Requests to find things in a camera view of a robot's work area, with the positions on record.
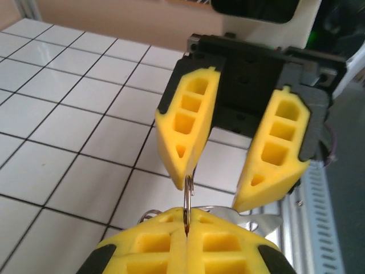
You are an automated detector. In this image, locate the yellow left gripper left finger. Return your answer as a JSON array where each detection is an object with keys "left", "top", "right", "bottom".
[{"left": 76, "top": 207, "right": 188, "bottom": 274}]

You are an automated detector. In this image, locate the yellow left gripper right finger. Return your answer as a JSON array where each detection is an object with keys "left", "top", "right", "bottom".
[{"left": 186, "top": 207, "right": 297, "bottom": 274}]

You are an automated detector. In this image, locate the metal key holder with rings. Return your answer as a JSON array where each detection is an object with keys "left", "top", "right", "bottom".
[{"left": 139, "top": 173, "right": 283, "bottom": 239}]

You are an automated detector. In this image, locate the grey metal sheet panel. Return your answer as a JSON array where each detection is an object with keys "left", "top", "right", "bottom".
[{"left": 325, "top": 85, "right": 365, "bottom": 274}]

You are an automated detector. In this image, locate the aluminium mounting rail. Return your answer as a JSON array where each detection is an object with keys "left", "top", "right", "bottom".
[{"left": 278, "top": 182, "right": 317, "bottom": 274}]

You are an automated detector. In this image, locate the grey slotted cable duct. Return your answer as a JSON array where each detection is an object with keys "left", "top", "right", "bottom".
[{"left": 299, "top": 161, "right": 365, "bottom": 274}]

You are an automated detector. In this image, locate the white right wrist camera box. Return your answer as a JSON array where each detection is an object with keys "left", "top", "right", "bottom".
[{"left": 209, "top": 0, "right": 323, "bottom": 49}]

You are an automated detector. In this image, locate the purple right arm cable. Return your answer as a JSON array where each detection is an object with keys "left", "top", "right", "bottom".
[{"left": 323, "top": 125, "right": 339, "bottom": 168}]

